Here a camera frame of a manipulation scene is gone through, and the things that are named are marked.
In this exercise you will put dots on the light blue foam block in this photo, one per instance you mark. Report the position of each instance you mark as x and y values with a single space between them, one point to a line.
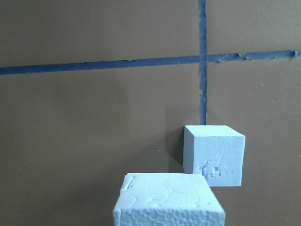
167 199
214 151

